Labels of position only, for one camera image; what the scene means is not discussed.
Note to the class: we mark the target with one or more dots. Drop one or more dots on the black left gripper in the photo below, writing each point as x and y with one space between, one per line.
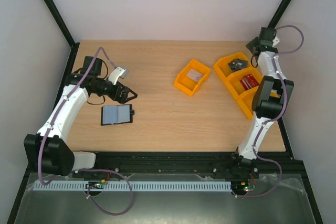
122 98

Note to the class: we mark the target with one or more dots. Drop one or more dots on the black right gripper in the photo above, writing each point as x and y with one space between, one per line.
253 46

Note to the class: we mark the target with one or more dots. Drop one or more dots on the black leather card holder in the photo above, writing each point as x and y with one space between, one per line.
117 114

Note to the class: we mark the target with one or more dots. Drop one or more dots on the yellow bin with black cards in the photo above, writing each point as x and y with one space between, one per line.
221 66

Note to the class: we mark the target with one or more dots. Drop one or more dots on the yellow bin with blue cards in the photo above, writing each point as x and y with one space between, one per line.
245 100

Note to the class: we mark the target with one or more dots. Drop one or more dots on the yellow bin with red cards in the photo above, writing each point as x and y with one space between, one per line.
233 84

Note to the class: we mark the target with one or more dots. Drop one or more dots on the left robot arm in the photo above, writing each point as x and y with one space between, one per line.
47 150

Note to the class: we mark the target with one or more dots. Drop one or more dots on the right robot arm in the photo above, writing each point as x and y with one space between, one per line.
268 104

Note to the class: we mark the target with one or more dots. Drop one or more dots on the black card stack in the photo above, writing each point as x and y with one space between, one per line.
237 64

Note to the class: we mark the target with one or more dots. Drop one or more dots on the red VIP card stack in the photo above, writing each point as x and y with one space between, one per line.
249 82

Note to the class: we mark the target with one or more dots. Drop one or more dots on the yellow bin with white cards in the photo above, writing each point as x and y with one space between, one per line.
185 84

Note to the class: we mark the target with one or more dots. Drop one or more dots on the white card stack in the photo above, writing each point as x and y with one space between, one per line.
194 75

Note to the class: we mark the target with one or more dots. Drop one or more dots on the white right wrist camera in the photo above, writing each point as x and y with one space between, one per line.
275 41

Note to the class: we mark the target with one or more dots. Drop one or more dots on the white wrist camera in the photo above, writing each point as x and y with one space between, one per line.
118 73
275 41

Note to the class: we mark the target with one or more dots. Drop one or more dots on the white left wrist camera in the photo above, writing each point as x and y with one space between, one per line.
118 73

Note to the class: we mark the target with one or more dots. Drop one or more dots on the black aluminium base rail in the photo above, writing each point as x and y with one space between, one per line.
217 164

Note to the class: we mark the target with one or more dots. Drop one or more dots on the white slotted cable duct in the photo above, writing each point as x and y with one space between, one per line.
135 186

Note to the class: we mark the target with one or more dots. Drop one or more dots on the black frame post left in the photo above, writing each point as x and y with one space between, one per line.
60 23

